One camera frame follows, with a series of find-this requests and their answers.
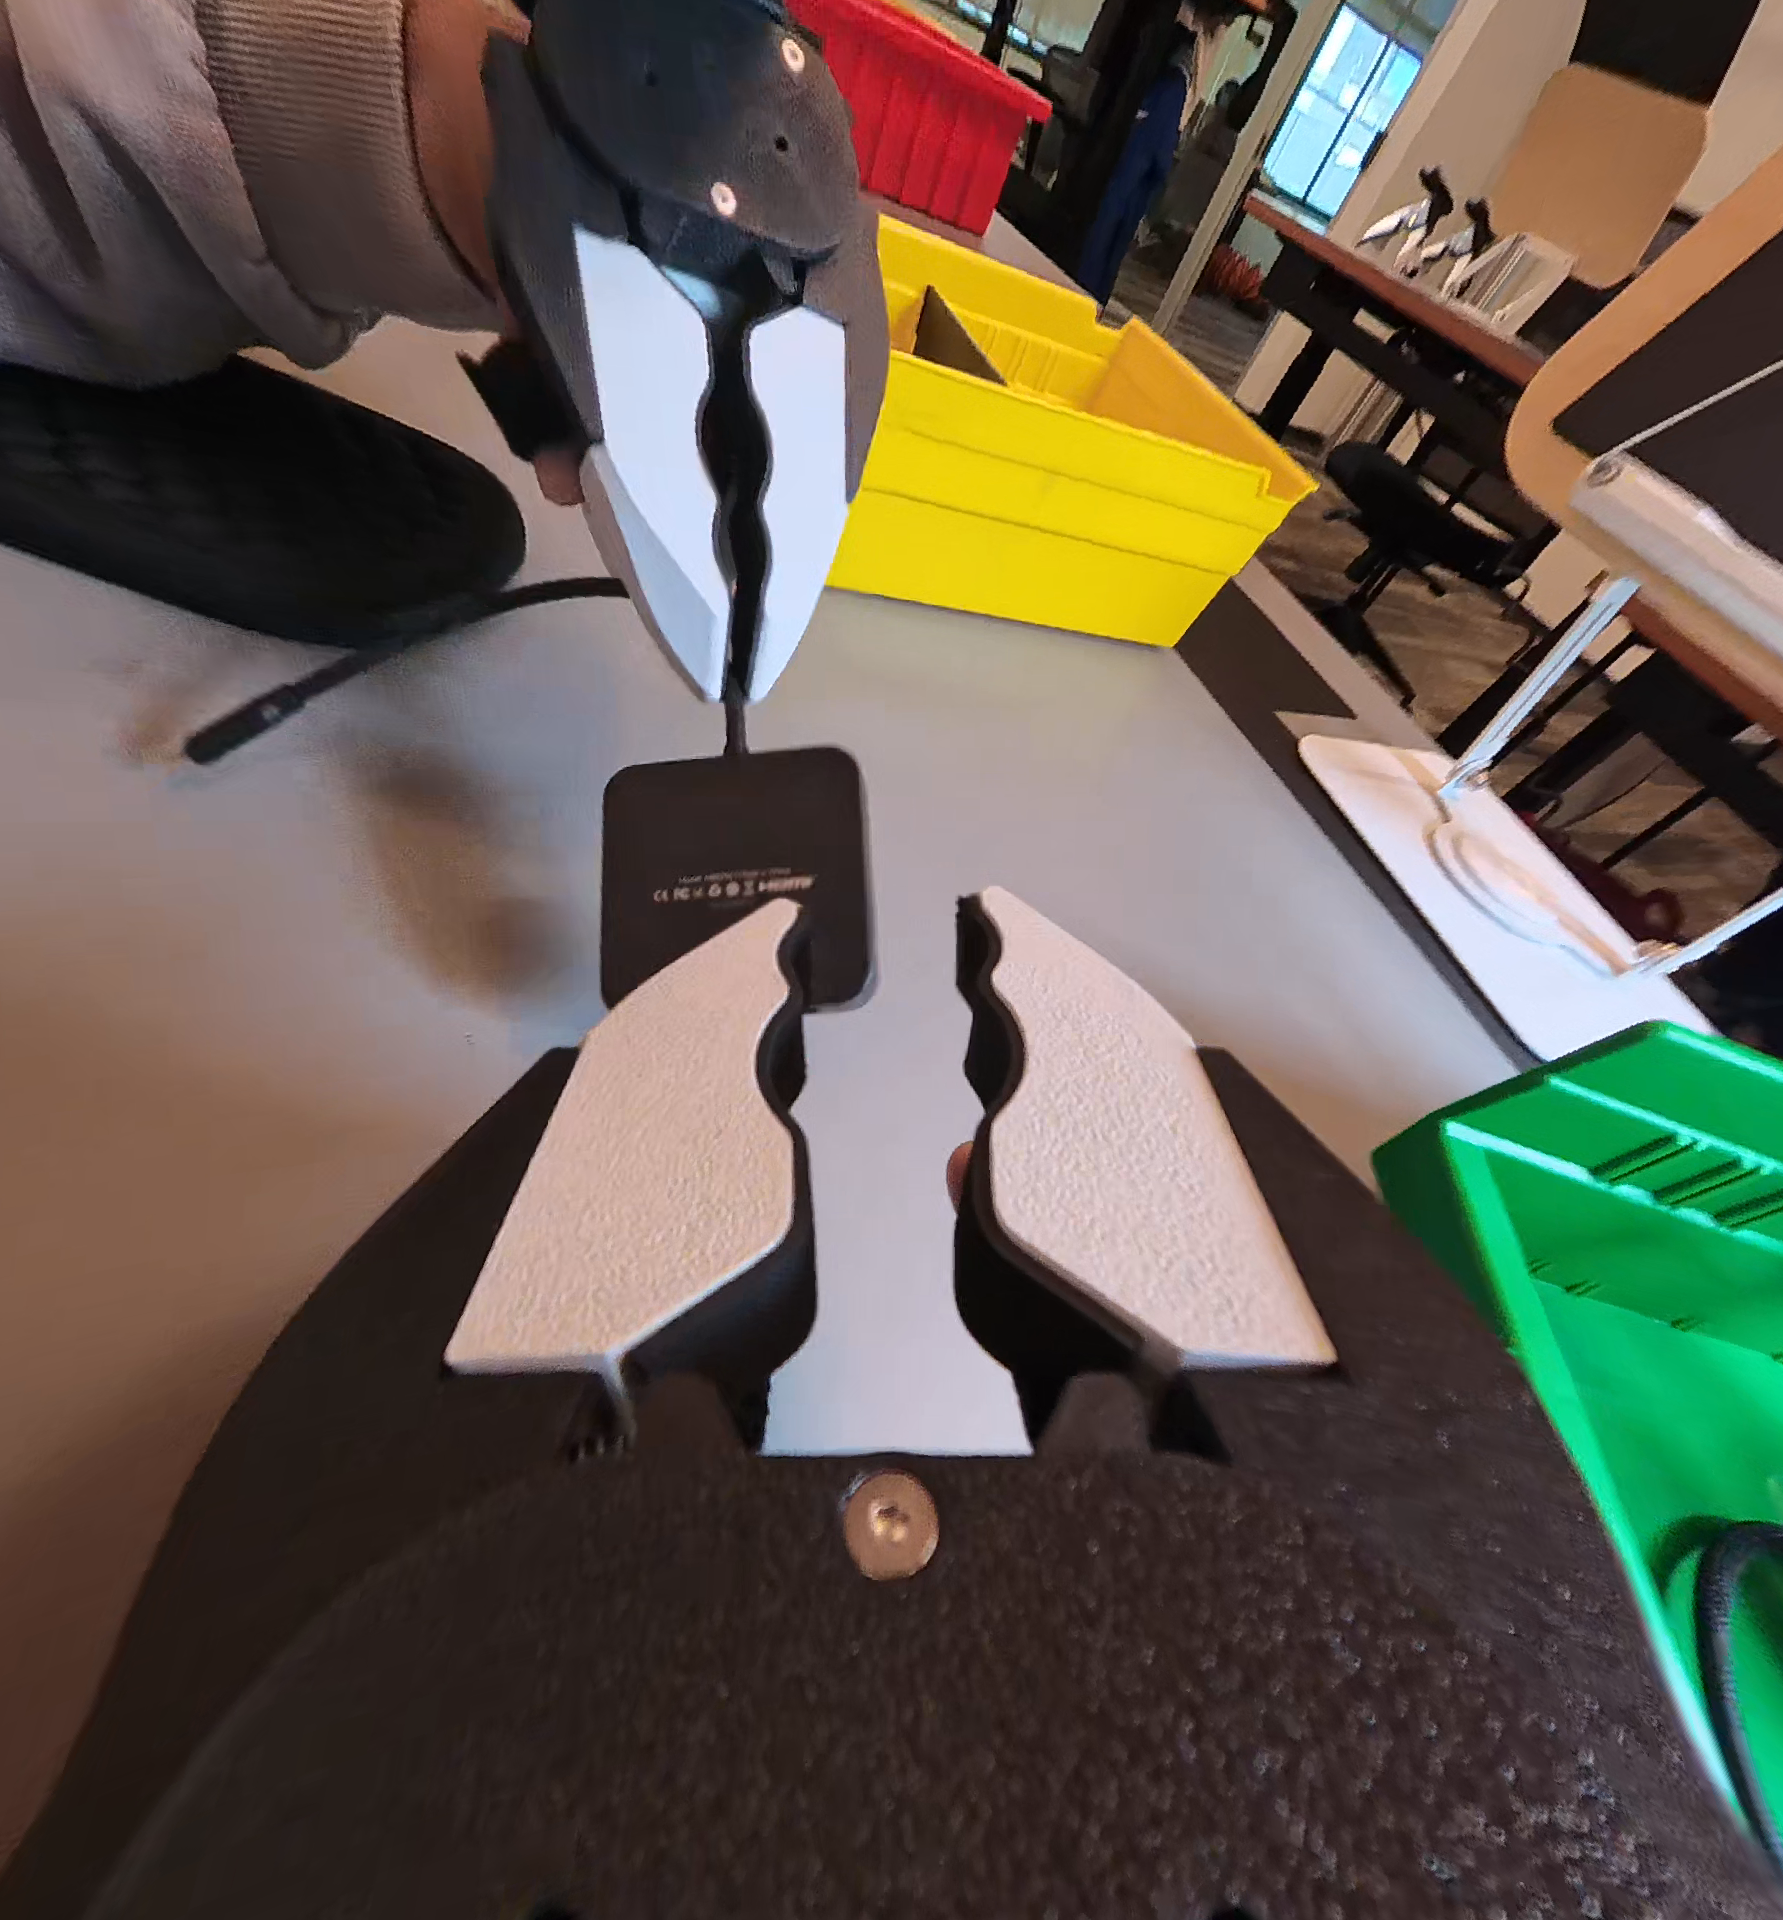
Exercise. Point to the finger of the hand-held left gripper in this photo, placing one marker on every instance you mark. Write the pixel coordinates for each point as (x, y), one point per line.
(802, 451)
(644, 436)

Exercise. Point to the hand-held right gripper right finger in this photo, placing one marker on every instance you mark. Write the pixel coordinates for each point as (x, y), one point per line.
(1130, 1185)

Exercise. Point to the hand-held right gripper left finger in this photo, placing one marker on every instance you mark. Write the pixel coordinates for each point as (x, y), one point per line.
(636, 1185)

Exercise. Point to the yellow plastic bin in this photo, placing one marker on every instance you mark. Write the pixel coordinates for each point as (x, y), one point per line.
(1042, 495)

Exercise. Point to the green plastic bin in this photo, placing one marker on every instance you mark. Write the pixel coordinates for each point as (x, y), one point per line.
(1657, 1275)

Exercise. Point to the person's left forearm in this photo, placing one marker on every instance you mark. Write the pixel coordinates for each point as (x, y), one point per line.
(156, 150)

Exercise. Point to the person's right hand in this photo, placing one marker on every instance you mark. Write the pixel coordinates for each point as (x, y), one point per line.
(963, 1174)

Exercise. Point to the person's left hand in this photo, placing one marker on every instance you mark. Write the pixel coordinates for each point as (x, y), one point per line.
(472, 150)

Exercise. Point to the black bin divider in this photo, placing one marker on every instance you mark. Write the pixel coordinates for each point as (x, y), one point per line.
(960, 338)

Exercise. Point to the red plastic bin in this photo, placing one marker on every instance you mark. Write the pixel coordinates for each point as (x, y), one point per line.
(920, 105)

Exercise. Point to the black textured wrist rest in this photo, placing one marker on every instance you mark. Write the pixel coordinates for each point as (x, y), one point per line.
(203, 495)

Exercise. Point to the white desk stand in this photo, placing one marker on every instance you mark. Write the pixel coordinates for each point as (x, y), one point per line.
(1401, 809)

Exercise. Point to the black office chair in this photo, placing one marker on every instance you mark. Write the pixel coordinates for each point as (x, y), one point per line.
(1401, 510)

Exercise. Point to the glass window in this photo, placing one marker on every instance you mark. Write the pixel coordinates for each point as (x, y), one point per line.
(1343, 105)

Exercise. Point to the shiny metal tools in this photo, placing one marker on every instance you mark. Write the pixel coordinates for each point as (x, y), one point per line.
(1430, 232)

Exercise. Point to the tan and black chair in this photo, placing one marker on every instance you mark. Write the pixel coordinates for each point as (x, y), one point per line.
(1597, 164)

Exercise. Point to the black wood-rimmed panel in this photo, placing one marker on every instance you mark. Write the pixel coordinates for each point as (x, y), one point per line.
(1761, 359)

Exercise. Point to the wooden desk with black frame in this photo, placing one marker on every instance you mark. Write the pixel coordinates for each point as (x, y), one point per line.
(1430, 322)

